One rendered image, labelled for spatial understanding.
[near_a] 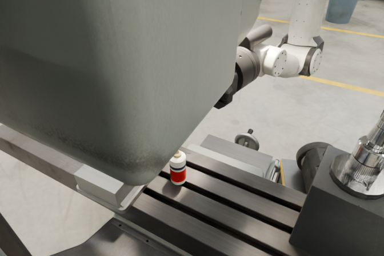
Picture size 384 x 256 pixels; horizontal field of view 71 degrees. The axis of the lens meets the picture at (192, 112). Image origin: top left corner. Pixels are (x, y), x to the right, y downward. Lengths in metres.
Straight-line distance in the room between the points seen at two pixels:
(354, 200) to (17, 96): 0.47
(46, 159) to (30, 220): 1.19
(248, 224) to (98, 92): 0.54
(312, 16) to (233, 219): 0.59
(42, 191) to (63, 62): 1.99
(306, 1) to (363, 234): 0.60
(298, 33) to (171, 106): 0.73
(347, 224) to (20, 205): 1.91
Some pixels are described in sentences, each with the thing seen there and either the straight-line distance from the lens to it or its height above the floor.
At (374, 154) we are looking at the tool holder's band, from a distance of 0.49.
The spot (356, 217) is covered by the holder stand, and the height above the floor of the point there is 1.12.
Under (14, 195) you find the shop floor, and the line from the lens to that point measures 2.21.
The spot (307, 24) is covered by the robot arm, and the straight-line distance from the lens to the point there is 0.88.
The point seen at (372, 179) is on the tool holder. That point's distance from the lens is 0.53.
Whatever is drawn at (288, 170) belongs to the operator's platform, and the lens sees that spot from 1.56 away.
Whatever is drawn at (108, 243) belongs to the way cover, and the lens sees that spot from 0.72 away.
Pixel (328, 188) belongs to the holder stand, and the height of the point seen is 1.15.
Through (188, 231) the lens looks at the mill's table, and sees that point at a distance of 0.64.
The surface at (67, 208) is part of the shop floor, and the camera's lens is 1.98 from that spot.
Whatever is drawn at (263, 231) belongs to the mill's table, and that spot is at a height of 0.96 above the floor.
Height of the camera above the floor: 1.51
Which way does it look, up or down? 37 degrees down
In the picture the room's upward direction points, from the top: straight up
